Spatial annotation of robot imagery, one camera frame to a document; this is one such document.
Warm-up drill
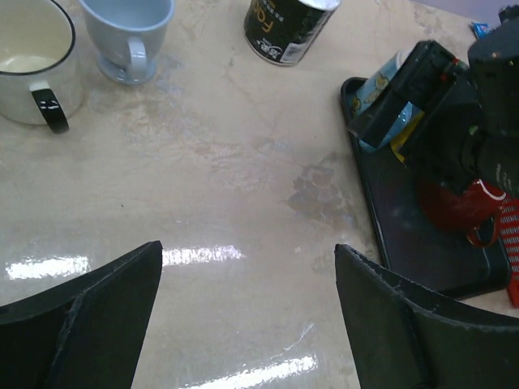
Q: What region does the yellow mug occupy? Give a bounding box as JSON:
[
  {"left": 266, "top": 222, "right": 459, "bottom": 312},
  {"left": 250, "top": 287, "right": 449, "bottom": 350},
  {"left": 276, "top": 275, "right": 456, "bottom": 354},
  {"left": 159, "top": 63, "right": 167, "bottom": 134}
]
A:
[{"left": 389, "top": 113, "right": 424, "bottom": 164}]

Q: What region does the blue butterfly mug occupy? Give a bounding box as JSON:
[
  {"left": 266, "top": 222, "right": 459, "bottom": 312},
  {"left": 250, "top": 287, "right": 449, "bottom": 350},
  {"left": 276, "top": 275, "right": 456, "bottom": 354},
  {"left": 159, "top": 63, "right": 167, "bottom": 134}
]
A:
[{"left": 349, "top": 49, "right": 426, "bottom": 153}]

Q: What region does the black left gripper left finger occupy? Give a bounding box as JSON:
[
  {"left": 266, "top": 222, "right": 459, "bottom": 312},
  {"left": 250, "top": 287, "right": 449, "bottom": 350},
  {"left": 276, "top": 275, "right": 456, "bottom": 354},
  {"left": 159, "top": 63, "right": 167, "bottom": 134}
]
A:
[{"left": 1, "top": 241, "right": 162, "bottom": 388}]

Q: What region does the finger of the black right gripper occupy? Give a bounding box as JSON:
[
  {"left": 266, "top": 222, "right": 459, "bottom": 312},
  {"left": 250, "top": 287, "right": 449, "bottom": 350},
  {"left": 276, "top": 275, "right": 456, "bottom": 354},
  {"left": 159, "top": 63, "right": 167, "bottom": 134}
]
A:
[{"left": 348, "top": 41, "right": 458, "bottom": 147}]

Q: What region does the black tray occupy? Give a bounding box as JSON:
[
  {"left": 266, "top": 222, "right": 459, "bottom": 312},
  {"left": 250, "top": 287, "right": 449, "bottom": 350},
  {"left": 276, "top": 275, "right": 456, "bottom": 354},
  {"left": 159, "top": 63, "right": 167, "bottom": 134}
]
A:
[{"left": 339, "top": 76, "right": 513, "bottom": 301}]

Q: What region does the red mug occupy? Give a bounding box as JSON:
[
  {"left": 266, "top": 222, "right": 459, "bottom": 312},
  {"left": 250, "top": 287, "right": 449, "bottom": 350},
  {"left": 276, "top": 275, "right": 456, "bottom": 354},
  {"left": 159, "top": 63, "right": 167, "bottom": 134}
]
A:
[{"left": 416, "top": 178, "right": 507, "bottom": 248}]

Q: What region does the cream enamel mug black rim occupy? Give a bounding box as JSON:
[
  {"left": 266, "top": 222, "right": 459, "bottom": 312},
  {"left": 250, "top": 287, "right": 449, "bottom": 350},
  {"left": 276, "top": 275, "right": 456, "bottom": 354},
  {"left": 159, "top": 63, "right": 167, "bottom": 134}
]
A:
[{"left": 1, "top": 0, "right": 84, "bottom": 134}]

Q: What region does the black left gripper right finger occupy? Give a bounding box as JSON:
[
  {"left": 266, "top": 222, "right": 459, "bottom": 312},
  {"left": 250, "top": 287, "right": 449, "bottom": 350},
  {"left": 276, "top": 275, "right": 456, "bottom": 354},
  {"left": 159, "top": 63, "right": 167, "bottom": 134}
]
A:
[{"left": 334, "top": 244, "right": 518, "bottom": 388}]

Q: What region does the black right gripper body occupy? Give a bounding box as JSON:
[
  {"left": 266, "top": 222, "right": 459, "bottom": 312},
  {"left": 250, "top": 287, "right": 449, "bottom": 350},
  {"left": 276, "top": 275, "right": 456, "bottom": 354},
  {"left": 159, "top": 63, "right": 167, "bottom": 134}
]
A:
[{"left": 399, "top": 5, "right": 518, "bottom": 195}]

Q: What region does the red plastic basket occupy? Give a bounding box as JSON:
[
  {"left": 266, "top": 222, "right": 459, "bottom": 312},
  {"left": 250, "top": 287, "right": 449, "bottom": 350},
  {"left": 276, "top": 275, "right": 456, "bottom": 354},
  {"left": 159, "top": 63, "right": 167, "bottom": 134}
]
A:
[{"left": 500, "top": 196, "right": 519, "bottom": 308}]

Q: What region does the blue candy packet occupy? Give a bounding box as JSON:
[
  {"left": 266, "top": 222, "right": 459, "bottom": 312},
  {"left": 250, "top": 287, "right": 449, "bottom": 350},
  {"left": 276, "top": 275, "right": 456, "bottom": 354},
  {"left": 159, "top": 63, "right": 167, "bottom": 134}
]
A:
[{"left": 470, "top": 22, "right": 493, "bottom": 40}]

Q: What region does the black can with white lid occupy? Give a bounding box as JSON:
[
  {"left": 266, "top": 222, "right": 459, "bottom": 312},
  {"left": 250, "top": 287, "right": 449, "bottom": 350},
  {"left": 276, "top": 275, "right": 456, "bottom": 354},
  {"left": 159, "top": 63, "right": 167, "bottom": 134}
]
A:
[{"left": 243, "top": 0, "right": 341, "bottom": 66}]

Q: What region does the light blue footed mug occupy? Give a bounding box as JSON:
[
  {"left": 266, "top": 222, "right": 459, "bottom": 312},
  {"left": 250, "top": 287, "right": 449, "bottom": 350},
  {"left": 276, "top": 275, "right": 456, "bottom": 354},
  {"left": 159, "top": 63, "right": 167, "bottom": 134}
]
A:
[{"left": 79, "top": 0, "right": 175, "bottom": 85}]

